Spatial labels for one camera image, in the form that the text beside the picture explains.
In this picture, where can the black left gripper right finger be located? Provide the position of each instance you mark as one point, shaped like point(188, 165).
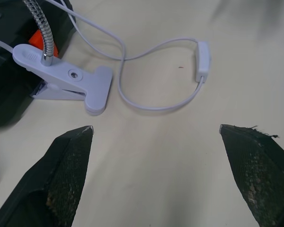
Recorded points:
point(255, 175)

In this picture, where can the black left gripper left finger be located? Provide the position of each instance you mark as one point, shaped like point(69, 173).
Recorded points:
point(61, 175)

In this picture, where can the white plastic clamp with gooseneck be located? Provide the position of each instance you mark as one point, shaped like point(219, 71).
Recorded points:
point(71, 79)

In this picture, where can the black box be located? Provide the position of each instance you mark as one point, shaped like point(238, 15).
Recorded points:
point(9, 78)

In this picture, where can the orange block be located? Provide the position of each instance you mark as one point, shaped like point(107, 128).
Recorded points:
point(38, 42)

